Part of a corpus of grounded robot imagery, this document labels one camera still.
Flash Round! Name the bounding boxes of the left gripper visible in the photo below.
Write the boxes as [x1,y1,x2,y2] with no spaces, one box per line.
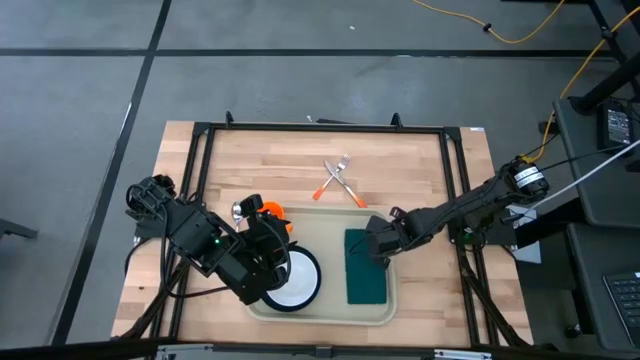
[240,193,292,281]

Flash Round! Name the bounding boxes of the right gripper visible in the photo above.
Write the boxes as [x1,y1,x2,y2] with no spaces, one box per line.
[363,206,426,272]

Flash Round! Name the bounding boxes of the silver metal spoon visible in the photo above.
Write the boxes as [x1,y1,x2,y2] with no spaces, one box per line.
[230,201,245,234]

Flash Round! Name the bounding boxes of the green cloth napkin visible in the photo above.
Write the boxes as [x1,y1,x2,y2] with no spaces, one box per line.
[343,228,389,306]

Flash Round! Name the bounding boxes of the dark blue plate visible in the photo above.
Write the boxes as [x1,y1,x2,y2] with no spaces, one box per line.
[260,243,323,314]

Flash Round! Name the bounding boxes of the orange-handled knife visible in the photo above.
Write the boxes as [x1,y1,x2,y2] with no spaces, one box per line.
[323,159,369,209]

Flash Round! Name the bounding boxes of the beige plastic tray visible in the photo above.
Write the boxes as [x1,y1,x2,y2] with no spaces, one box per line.
[246,203,400,327]

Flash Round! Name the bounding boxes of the orange mug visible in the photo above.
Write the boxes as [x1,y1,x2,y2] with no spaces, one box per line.
[259,200,295,235]

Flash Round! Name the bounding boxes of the dark desk with keyboard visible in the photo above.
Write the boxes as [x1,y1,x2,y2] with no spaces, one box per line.
[566,222,640,352]

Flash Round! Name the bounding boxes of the white rod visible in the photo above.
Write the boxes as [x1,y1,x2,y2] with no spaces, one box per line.
[519,143,640,217]

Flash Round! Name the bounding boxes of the dark side desk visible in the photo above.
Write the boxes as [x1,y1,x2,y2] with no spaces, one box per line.
[552,96,640,230]

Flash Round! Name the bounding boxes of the black floor stand foot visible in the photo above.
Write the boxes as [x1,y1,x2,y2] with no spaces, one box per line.
[0,217,39,242]

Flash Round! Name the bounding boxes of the black keyboard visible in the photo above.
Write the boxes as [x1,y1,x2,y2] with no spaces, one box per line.
[602,269,640,332]

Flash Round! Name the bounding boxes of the black power adapter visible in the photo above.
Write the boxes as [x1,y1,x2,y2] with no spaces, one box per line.
[596,101,637,152]

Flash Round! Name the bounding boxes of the black stand legs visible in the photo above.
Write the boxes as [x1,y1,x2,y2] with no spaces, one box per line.
[568,0,640,116]

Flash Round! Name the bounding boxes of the orange-handled fork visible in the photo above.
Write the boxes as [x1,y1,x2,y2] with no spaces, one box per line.
[312,153,352,202]

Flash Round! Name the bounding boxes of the black metal table frame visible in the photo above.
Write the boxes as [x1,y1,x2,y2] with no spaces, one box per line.
[148,110,532,349]

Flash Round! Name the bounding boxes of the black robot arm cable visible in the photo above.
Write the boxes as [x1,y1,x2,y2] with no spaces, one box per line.
[158,234,229,300]

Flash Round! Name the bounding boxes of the yellow cable with connector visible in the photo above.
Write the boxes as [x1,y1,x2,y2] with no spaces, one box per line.
[409,0,567,45]

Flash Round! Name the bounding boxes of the yellow power cable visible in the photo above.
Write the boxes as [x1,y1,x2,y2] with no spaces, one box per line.
[519,4,640,164]

